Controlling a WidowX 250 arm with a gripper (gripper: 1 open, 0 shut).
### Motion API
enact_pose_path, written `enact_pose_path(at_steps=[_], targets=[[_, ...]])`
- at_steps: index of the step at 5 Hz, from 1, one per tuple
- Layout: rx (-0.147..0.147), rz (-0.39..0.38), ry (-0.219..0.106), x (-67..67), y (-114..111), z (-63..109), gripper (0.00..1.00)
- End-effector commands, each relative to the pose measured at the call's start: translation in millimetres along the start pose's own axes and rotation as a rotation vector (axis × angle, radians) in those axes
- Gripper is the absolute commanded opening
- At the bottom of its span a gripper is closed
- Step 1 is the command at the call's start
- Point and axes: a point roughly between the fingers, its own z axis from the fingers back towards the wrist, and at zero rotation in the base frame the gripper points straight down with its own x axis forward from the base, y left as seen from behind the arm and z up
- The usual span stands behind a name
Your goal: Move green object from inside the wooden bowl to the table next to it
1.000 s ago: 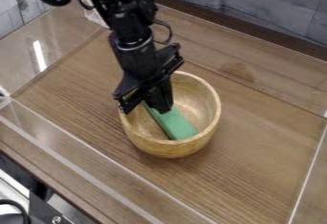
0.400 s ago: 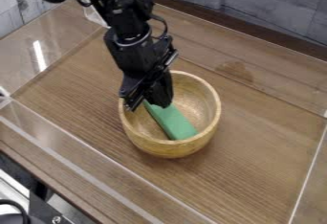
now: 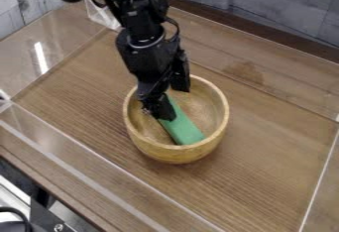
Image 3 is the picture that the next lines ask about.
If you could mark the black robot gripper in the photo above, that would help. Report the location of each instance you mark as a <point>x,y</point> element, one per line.
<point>151,65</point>

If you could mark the light wooden bowl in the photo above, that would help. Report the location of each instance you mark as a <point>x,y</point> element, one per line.
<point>207,107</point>

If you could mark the green rectangular block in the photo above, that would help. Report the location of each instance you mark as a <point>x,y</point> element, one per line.
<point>181,129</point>

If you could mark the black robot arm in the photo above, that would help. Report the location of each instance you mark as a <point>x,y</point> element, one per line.
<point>141,18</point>

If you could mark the clear acrylic corner bracket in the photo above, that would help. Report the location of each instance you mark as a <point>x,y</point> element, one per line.
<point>99,14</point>

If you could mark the clear acrylic enclosure wall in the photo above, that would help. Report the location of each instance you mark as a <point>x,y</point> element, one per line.
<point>264,98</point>

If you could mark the black metal clamp bracket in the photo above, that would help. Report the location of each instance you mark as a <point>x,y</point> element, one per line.
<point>43,220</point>

